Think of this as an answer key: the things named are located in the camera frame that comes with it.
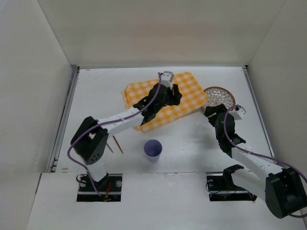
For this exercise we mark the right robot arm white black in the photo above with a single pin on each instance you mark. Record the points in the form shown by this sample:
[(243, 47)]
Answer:
[(277, 183)]

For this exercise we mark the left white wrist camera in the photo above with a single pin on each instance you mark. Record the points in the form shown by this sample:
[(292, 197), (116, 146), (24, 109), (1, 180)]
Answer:
[(166, 78)]

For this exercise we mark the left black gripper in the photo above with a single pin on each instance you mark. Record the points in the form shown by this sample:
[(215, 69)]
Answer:
[(170, 93)]

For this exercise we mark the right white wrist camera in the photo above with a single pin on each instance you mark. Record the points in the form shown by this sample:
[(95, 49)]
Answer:
[(238, 113)]

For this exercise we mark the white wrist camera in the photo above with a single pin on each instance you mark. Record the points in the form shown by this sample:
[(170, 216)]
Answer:
[(166, 78), (238, 113)]

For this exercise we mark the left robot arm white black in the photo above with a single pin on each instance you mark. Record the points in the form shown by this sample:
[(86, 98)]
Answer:
[(89, 142)]

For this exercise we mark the right aluminium side rail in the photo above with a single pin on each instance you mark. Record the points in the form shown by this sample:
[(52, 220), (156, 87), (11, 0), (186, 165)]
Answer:
[(245, 71)]

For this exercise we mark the floral patterned ceramic plate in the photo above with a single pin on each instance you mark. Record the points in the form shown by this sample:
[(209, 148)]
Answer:
[(217, 96)]

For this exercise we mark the left aluminium side rail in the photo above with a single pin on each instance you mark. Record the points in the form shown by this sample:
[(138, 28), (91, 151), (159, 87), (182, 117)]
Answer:
[(55, 150)]

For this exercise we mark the aluminium side rail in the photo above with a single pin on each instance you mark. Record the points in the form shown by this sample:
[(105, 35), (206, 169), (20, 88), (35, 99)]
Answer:
[(55, 150), (245, 71)]

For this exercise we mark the yellow white checkered cloth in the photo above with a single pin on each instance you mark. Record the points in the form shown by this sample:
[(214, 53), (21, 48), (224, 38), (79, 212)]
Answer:
[(185, 97)]

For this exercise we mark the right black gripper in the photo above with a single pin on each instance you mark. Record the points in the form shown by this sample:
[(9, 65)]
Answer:
[(216, 112)]

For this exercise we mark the lilac plastic cup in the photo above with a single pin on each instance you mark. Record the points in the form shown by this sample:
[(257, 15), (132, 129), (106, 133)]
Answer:
[(152, 149)]

